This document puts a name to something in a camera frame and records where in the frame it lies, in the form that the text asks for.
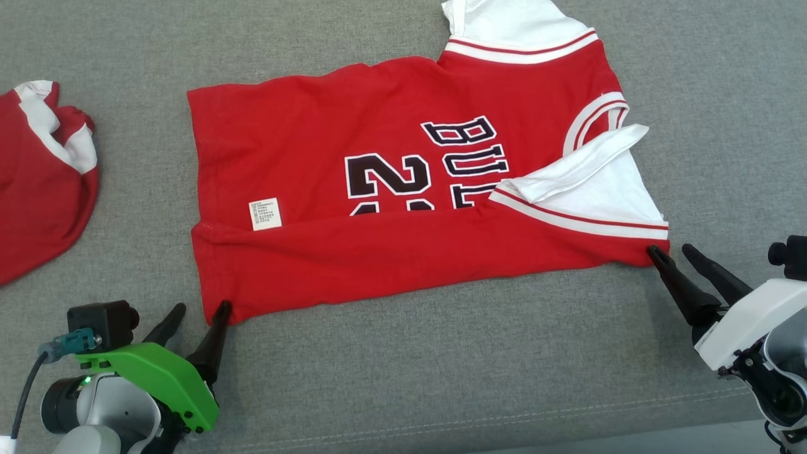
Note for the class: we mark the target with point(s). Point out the teal left camera connector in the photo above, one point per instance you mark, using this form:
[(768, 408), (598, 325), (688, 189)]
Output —
[(69, 345)]

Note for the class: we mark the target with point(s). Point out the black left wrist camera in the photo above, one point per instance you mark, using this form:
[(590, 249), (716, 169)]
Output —
[(104, 321)]

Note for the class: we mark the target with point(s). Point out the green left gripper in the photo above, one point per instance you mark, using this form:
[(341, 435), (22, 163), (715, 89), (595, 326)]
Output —
[(164, 378)]

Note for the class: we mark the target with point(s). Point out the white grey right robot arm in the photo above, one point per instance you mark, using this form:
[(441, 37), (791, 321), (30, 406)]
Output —
[(788, 384)]

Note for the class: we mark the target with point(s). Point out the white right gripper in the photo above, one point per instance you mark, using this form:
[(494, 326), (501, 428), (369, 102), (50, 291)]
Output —
[(744, 321)]

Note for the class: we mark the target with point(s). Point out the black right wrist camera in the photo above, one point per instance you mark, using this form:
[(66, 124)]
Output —
[(794, 258)]

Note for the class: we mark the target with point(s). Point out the red shorts with white stripes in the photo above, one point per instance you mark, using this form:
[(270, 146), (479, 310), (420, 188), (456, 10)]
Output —
[(38, 208)]

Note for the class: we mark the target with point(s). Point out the grey fabric sofa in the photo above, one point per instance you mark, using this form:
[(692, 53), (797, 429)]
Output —
[(441, 378)]

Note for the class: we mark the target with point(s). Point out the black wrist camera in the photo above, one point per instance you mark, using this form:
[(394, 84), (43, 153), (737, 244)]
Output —
[(794, 258), (104, 321)]

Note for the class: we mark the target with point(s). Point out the red Bulls jersey shirt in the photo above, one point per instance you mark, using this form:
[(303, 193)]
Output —
[(302, 139)]

